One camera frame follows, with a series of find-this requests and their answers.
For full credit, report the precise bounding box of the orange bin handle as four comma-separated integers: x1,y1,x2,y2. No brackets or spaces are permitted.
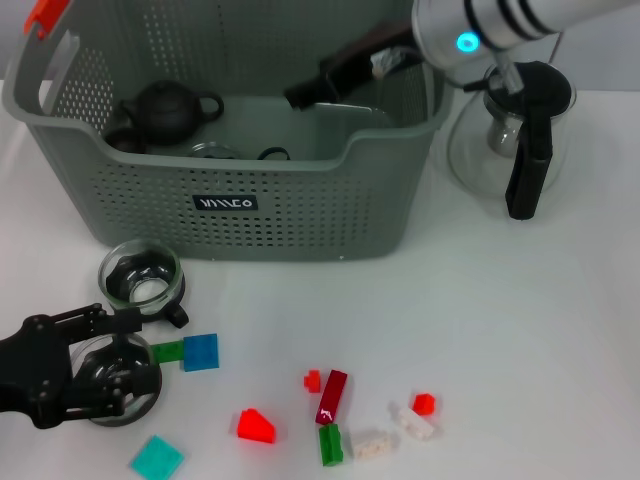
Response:
24,0,71,40

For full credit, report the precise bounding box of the white toy brick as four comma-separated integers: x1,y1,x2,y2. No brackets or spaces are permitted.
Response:
349,430,394,460
390,402,435,441

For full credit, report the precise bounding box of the red sloped toy brick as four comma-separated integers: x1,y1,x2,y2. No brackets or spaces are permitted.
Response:
236,408,277,445

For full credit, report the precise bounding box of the dark red long brick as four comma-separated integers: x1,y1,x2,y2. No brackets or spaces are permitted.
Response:
315,368,349,426

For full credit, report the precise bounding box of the grey perforated storage bin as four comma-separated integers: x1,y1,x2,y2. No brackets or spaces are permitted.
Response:
2,0,455,262

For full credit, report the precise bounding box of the teal flat toy plate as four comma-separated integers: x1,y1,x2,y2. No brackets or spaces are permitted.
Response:
130,434,185,479

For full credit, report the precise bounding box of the right gripper cable connector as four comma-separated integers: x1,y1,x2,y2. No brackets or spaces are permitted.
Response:
369,47,526,96

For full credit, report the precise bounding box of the green toy brick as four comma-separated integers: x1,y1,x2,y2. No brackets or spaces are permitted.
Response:
318,422,345,469
149,339,185,365

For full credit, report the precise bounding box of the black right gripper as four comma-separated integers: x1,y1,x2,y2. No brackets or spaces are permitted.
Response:
283,26,425,111

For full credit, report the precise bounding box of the blue toy brick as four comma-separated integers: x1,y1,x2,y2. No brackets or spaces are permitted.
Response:
180,333,220,373

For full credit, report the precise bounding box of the black clay teapot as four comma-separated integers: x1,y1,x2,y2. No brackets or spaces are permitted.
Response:
117,79,224,147

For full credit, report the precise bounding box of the glass teapot black lid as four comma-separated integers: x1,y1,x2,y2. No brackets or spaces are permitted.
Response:
446,59,577,221

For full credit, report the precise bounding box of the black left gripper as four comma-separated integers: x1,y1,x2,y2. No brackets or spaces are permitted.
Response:
0,302,162,431

